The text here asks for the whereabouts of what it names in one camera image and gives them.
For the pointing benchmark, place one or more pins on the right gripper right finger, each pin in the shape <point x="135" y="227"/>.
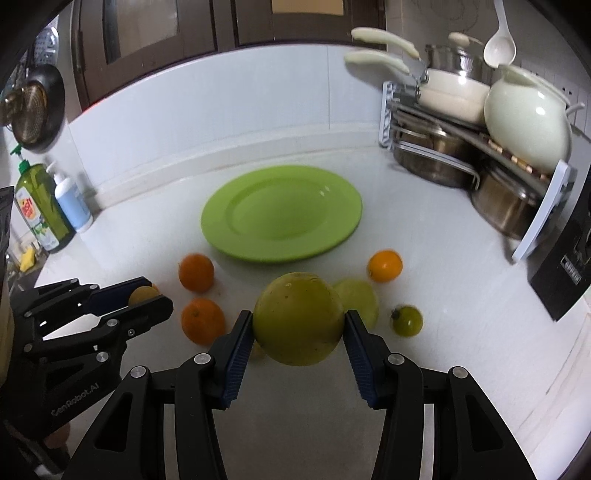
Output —
<point x="472" y="441"/>

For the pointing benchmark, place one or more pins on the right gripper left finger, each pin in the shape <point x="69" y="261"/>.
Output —
<point x="126" y="439"/>

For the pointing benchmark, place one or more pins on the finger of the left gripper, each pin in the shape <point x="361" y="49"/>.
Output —
<point x="135" y="320"/>
<point x="83" y="290"/>

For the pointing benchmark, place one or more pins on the brown longan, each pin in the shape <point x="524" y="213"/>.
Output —
<point x="142" y="294"/>

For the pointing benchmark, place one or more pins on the small green tomato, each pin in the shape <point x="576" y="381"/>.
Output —
<point x="406" y="321"/>

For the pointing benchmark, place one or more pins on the small orange tangerine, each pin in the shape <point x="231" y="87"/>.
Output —
<point x="385" y="266"/>

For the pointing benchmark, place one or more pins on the large green guava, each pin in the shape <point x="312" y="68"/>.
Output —
<point x="298" y="319"/>

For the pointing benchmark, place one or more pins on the yellow sponge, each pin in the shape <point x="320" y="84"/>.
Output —
<point x="28" y="260"/>

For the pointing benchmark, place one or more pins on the green dish soap bottle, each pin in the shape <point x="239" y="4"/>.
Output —
<point x="35" y="199"/>

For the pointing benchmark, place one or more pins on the white pump bottle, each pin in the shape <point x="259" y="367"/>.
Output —
<point x="70" y="200"/>

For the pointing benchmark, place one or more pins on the orange tangerine centre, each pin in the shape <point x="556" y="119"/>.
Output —
<point x="202" y="321"/>

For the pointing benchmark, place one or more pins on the orange tangerine with stem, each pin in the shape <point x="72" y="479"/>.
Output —
<point x="196" y="273"/>

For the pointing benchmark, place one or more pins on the small copper pot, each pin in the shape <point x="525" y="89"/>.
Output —
<point x="11" y="105"/>

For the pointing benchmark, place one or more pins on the steel pot lower right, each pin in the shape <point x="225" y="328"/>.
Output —
<point x="505" y="203"/>

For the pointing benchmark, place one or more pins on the black frying pan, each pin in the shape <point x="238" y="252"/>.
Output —
<point x="39" y="120"/>

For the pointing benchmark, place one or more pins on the green plate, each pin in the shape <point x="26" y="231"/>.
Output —
<point x="281" y="214"/>

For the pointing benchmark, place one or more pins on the steel pot lower left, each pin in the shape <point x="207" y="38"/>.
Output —
<point x="441" y="159"/>

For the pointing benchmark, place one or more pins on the white pot rack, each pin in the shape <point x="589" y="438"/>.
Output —
<point x="399" y="108"/>

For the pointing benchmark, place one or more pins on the white ceramic pot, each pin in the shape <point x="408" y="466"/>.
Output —
<point x="528" y="116"/>

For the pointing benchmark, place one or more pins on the steel pot with lid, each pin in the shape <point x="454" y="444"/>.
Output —
<point x="453" y="59"/>

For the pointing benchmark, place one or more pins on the white hanging ladle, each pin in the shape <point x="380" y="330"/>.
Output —
<point x="501" y="48"/>

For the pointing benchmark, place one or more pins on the dark wooden window frame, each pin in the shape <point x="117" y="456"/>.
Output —
<point x="115" y="43"/>

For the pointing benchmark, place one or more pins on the cream saucepan with handle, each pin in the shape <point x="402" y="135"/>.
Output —
<point x="454" y="95"/>

